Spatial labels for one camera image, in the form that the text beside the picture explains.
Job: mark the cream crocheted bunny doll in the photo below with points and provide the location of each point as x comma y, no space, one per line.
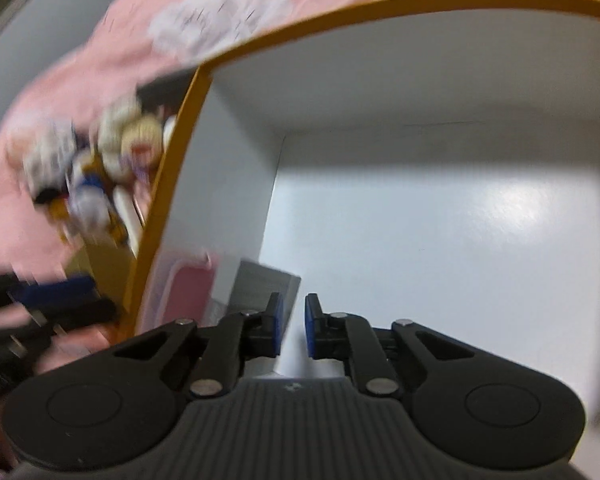
127,137

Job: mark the white hand cream tube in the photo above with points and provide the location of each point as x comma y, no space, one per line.
170,130

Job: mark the calico plush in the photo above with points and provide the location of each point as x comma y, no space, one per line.
87,197

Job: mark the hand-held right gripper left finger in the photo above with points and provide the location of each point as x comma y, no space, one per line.
277,321

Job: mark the pink printed blanket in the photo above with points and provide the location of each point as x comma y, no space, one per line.
105,60

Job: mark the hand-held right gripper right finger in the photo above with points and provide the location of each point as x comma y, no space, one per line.
310,321

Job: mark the orange cardboard box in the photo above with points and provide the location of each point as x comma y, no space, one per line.
405,210

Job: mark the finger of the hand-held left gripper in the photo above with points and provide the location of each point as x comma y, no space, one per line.
55,290
15,355

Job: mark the pink flat packet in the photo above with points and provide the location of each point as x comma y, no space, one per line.
190,297

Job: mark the white board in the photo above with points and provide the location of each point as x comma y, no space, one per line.
129,217

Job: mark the white plush with striped hat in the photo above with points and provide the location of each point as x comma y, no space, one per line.
50,157

